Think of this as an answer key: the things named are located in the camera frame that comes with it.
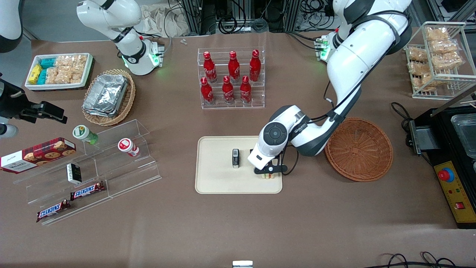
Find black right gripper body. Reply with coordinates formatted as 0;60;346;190
0;79;29;121

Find aluminium foil tray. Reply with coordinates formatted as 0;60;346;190
82;100;124;118
84;73;129;112

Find beige plastic tray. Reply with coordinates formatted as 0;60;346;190
195;136;283;195

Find light oval wicker basket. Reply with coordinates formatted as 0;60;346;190
81;68;136;127

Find brown round wicker basket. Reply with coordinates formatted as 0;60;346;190
324;117;394;182

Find white rectangular snack bin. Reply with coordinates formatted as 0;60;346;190
25;52;94;92

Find green lid snack cup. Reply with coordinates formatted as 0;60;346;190
72;124;99;145

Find yellow snack pack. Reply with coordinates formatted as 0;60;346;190
29;64;42;84

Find red tartan cookie box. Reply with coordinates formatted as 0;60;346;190
0;137;77;175

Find clear acrylic bottle rack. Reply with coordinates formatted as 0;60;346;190
197;46;266;110

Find small black white box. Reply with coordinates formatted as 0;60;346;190
66;163;83;184

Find red cola bottle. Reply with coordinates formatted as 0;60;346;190
227;51;241;83
249;49;262;82
222;75;235;104
203;51;218;83
239;75;253;104
200;77;216;105

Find red lid snack cup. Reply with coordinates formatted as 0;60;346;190
118;138;140;157

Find Snickers chocolate bar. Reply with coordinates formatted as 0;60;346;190
70;181;106;201
36;199;71;223

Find clear acrylic stepped shelf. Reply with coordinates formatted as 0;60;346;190
13;119;163;227

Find beige crumpled cloth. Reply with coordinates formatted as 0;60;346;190
139;4;191;38

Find black control box machine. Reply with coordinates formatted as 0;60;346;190
409;106;476;230

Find fried snack bag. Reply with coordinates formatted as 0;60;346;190
407;46;429;63
429;39;460;55
412;74;443;92
409;61;432;75
431;52;464;71
425;26;450;42

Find clear plastic container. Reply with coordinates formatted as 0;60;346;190
450;113;476;150

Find grey diagonal metal bar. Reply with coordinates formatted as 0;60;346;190
431;84;476;116

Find black base cables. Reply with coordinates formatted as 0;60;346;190
286;31;321;51

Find black cable by machine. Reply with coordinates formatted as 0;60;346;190
390;101;414;131

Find black cable coil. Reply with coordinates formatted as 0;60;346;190
217;14;239;35

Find grey metal bracket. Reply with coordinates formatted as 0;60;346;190
409;119;434;155

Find aluminium frame rack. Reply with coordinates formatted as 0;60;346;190
181;0;302;36

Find black floor cables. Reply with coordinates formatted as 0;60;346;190
366;251;476;268

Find white wire rack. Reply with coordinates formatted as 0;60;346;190
403;21;476;101

